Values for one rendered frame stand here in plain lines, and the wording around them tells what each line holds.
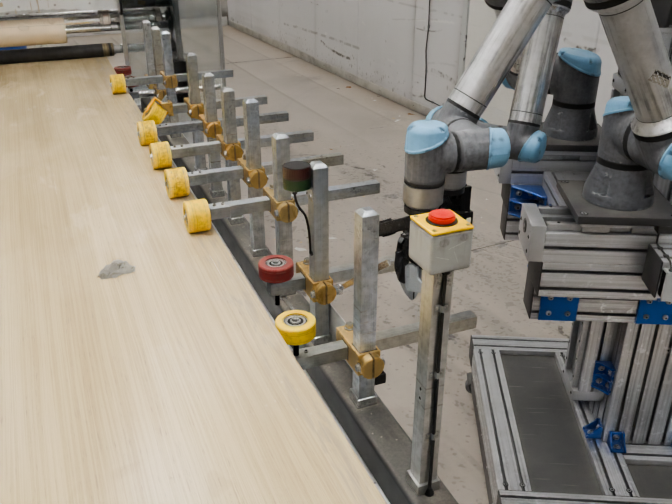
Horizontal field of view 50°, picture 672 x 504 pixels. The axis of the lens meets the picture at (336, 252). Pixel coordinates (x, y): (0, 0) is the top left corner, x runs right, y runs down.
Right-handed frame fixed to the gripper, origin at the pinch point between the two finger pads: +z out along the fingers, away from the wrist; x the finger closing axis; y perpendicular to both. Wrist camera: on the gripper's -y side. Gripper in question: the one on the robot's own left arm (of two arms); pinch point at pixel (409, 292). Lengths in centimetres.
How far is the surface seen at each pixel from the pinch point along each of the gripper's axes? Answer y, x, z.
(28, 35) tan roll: -282, 42, -11
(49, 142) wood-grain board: -156, -6, 3
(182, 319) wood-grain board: -27.5, -36.4, 3.0
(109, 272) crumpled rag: -55, -38, 2
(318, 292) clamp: -22.5, -4.6, 7.5
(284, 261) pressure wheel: -32.2, -6.1, 2.8
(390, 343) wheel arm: -2.4, -2.6, 12.3
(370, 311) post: -0.9, -10.5, 0.5
